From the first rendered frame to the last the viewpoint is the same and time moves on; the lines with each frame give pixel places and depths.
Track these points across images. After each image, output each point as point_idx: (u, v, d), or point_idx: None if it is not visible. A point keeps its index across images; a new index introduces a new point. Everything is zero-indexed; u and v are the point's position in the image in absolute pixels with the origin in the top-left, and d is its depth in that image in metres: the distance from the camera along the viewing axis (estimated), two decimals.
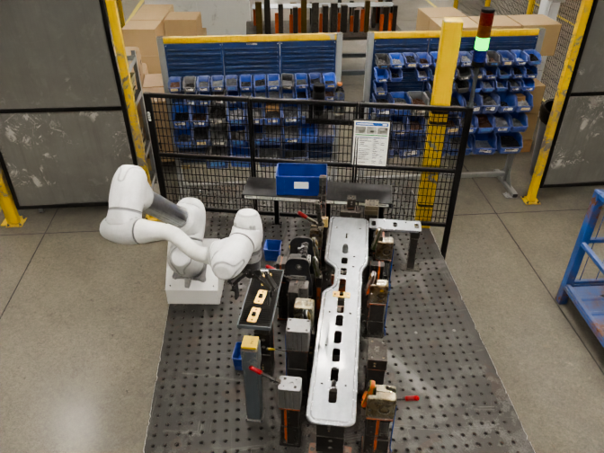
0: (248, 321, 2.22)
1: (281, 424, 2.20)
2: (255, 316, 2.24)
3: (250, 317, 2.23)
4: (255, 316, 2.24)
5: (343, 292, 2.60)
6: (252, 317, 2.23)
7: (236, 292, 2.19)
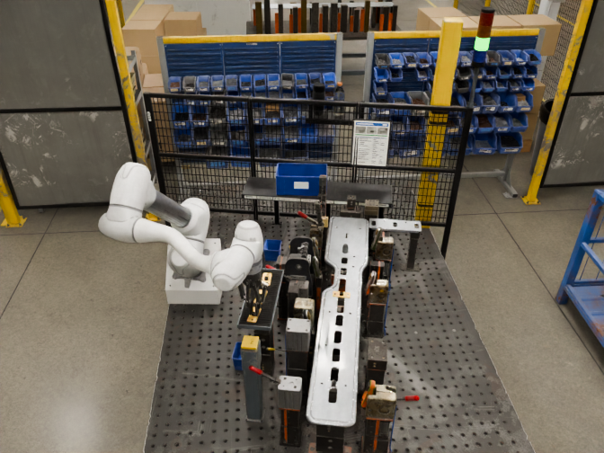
0: (248, 321, 2.22)
1: (281, 424, 2.20)
2: (255, 316, 2.24)
3: (250, 317, 2.23)
4: (255, 316, 2.24)
5: (343, 292, 2.60)
6: (252, 317, 2.23)
7: (251, 308, 2.22)
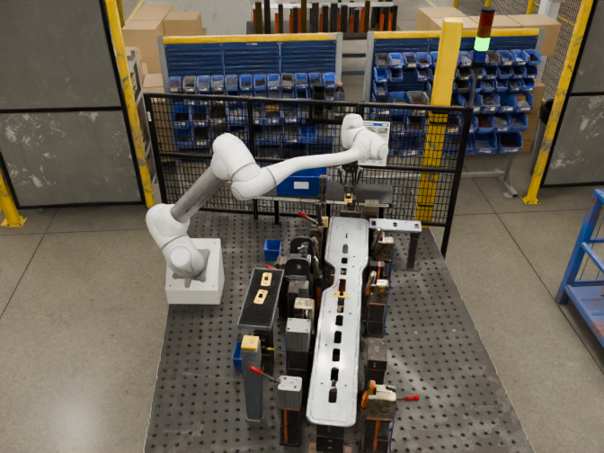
0: (345, 201, 2.80)
1: (281, 424, 2.20)
2: (350, 199, 2.82)
3: (346, 199, 2.81)
4: (350, 199, 2.82)
5: (343, 292, 2.60)
6: (347, 199, 2.82)
7: (347, 191, 2.80)
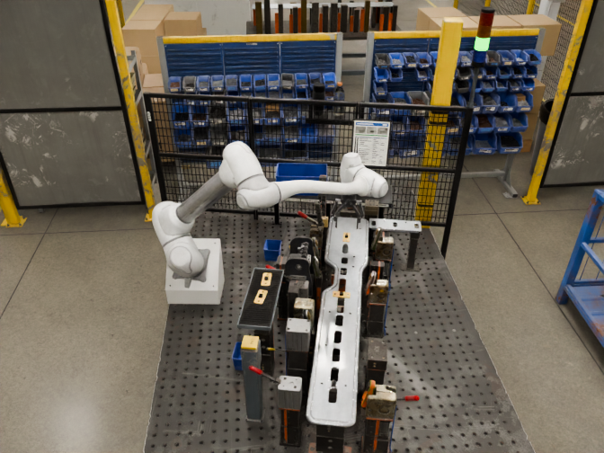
0: (343, 241, 2.94)
1: (281, 424, 2.20)
2: (348, 238, 2.96)
3: (344, 239, 2.95)
4: (348, 238, 2.96)
5: (343, 292, 2.60)
6: (345, 238, 2.95)
7: (337, 221, 2.91)
